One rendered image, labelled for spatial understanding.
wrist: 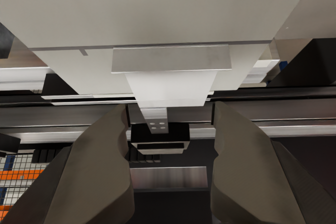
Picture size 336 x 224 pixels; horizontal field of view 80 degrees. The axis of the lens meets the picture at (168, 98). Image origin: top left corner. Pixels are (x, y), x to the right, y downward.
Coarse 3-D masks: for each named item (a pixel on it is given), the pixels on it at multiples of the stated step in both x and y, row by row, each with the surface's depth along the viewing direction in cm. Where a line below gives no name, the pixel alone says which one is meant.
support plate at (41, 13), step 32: (0, 0) 11; (32, 0) 11; (64, 0) 11; (96, 0) 11; (128, 0) 11; (160, 0) 11; (192, 0) 11; (224, 0) 11; (256, 0) 11; (288, 0) 11; (32, 32) 13; (64, 32) 14; (96, 32) 14; (128, 32) 14; (160, 32) 14; (192, 32) 14; (224, 32) 14; (256, 32) 14; (64, 64) 17; (96, 64) 17
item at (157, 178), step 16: (144, 176) 21; (160, 176) 21; (176, 176) 21; (192, 176) 21; (144, 192) 20; (160, 192) 20; (176, 192) 20; (192, 192) 20; (208, 192) 20; (144, 208) 19; (160, 208) 19; (176, 208) 19; (192, 208) 19; (208, 208) 19
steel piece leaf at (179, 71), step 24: (120, 48) 15; (144, 48) 15; (168, 48) 15; (192, 48) 15; (216, 48) 15; (120, 72) 14; (144, 72) 14; (168, 72) 18; (192, 72) 18; (216, 72) 19; (144, 96) 24; (168, 96) 24; (192, 96) 24
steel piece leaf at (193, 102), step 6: (138, 102) 25; (144, 102) 25; (150, 102) 25; (156, 102) 25; (162, 102) 25; (168, 102) 25; (174, 102) 26; (180, 102) 26; (186, 102) 26; (192, 102) 26; (198, 102) 26
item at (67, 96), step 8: (48, 80) 24; (56, 80) 24; (48, 88) 24; (56, 88) 24; (64, 88) 24; (72, 88) 24; (48, 96) 23; (56, 96) 24; (64, 96) 24; (72, 96) 24; (80, 96) 24; (88, 96) 24; (208, 96) 25; (56, 104) 26; (64, 104) 26; (72, 104) 26
